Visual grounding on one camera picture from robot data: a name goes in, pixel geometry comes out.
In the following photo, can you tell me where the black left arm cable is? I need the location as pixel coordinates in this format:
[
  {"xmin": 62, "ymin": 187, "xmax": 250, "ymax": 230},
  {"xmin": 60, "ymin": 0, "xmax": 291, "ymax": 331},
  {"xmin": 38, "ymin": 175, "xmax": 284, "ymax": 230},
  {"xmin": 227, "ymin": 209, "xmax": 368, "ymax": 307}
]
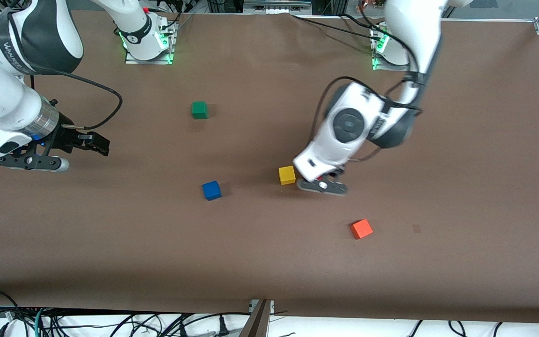
[{"xmin": 311, "ymin": 7, "xmax": 423, "ymax": 163}]

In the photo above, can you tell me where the blue wooden cube block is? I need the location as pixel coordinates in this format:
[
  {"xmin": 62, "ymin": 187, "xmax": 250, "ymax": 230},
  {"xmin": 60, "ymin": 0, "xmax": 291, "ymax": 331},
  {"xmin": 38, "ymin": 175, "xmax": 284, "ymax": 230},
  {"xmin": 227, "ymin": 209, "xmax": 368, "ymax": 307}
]
[{"xmin": 202, "ymin": 181, "xmax": 222, "ymax": 201}]

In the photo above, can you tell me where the grey metal rail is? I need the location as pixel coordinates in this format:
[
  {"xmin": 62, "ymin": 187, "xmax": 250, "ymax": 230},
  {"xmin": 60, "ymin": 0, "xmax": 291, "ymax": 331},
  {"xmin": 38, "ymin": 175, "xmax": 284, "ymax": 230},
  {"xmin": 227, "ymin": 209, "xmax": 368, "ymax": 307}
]
[{"xmin": 244, "ymin": 0, "xmax": 312, "ymax": 12}]

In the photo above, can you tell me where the short black table cable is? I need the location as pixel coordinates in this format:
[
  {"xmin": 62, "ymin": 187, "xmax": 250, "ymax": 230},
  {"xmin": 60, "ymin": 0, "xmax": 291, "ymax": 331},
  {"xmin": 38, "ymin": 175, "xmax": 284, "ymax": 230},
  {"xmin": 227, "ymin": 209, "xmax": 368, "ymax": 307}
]
[{"xmin": 340, "ymin": 13, "xmax": 385, "ymax": 29}]

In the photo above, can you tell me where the brown table cover sheet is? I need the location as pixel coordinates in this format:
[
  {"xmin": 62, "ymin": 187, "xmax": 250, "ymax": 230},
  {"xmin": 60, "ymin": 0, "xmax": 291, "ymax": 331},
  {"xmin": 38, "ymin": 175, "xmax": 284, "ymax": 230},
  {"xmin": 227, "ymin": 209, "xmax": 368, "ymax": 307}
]
[{"xmin": 0, "ymin": 9, "xmax": 539, "ymax": 324}]

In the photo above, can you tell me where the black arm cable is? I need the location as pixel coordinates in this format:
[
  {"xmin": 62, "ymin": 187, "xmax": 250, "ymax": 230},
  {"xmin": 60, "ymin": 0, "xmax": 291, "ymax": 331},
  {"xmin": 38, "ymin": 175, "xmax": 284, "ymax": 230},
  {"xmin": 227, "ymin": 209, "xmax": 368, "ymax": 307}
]
[
  {"xmin": 29, "ymin": 69, "xmax": 124, "ymax": 131},
  {"xmin": 311, "ymin": 7, "xmax": 423, "ymax": 163}
]

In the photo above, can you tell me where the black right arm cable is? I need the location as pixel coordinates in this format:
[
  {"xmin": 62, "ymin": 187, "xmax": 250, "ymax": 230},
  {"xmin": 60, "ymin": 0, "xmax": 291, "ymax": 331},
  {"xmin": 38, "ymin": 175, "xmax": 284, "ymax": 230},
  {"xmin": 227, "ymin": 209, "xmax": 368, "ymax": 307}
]
[{"xmin": 29, "ymin": 69, "xmax": 124, "ymax": 131}]

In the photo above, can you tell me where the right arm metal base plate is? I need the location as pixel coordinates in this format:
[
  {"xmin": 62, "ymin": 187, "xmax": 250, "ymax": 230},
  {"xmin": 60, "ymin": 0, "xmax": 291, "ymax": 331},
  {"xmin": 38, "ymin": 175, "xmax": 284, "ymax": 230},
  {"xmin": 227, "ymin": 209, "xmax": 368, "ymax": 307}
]
[{"xmin": 124, "ymin": 19, "xmax": 177, "ymax": 65}]

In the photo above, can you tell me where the dark metal support beam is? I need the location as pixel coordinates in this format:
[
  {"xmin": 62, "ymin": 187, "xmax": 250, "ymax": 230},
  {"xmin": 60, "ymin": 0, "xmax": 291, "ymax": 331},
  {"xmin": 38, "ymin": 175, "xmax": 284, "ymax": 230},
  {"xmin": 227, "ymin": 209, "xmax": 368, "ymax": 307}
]
[{"xmin": 239, "ymin": 300, "xmax": 275, "ymax": 337}]

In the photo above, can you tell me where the long black table cable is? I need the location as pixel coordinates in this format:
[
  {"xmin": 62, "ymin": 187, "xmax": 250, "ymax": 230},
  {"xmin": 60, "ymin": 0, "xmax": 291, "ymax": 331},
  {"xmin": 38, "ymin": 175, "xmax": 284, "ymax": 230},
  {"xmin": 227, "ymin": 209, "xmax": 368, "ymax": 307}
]
[{"xmin": 291, "ymin": 14, "xmax": 382, "ymax": 40}]

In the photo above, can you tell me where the orange wooden cube block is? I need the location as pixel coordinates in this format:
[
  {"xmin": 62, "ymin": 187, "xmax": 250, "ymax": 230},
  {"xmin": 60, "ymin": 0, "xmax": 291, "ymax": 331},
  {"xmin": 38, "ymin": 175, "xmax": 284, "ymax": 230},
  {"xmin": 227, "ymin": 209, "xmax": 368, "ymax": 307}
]
[{"xmin": 350, "ymin": 219, "xmax": 374, "ymax": 240}]

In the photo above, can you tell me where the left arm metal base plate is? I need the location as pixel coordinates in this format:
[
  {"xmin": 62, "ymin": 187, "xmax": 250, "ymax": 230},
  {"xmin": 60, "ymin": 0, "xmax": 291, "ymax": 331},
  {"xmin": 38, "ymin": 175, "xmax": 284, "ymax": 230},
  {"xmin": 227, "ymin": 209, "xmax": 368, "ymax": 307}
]
[{"xmin": 371, "ymin": 23, "xmax": 422, "ymax": 72}]

